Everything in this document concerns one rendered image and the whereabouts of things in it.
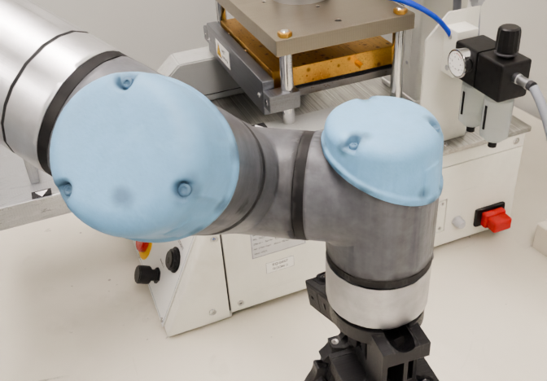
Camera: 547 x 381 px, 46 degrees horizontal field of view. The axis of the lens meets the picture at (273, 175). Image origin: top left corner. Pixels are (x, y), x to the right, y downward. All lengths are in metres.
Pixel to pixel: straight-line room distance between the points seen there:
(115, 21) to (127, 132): 2.10
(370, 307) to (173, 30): 2.07
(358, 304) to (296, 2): 0.48
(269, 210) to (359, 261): 0.07
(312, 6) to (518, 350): 0.49
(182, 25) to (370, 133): 2.09
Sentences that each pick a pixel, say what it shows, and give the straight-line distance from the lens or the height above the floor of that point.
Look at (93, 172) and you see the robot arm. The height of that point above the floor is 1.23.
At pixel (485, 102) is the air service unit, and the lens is 0.77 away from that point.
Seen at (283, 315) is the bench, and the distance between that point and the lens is 0.88.
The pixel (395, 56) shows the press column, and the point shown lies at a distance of 0.82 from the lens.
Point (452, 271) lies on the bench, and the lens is 0.95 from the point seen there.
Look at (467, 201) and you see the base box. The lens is 0.96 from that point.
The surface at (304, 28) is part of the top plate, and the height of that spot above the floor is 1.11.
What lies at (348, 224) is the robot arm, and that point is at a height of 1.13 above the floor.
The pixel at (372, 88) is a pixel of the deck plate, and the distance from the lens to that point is 1.03.
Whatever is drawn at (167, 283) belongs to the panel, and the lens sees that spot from 0.87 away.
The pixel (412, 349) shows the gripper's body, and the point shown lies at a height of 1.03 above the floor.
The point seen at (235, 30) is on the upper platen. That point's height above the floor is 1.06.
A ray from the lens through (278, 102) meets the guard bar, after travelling 0.76.
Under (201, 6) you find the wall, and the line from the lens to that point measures 2.46.
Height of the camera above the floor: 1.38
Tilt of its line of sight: 33 degrees down
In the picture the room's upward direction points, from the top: 4 degrees counter-clockwise
